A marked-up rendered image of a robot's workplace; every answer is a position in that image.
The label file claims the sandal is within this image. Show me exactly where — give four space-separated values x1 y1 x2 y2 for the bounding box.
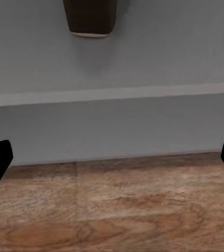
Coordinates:
63 0 116 37

